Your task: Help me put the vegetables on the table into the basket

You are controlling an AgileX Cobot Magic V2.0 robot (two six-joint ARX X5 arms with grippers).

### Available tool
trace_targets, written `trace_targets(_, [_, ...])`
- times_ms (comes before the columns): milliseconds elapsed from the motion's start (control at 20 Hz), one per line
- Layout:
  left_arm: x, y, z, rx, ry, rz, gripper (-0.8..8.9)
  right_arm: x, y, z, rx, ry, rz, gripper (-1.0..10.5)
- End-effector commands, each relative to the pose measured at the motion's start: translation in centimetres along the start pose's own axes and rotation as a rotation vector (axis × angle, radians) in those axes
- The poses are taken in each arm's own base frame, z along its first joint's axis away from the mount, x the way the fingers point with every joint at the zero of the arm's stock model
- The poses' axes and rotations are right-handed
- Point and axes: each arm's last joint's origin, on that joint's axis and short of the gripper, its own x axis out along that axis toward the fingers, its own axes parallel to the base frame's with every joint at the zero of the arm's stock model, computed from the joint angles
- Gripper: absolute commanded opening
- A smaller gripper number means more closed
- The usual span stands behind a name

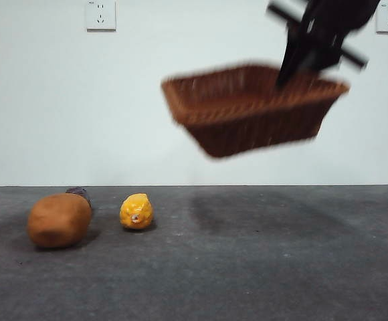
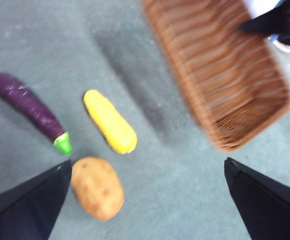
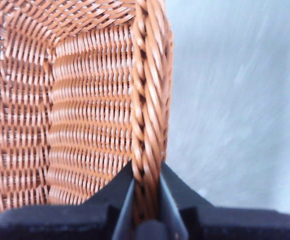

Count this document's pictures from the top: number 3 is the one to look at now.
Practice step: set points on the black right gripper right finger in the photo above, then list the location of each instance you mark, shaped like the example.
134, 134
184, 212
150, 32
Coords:
235, 225

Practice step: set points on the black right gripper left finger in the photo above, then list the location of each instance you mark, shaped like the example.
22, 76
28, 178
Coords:
60, 222

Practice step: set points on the brown wicker basket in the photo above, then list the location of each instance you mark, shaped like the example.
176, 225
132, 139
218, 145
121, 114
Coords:
85, 100

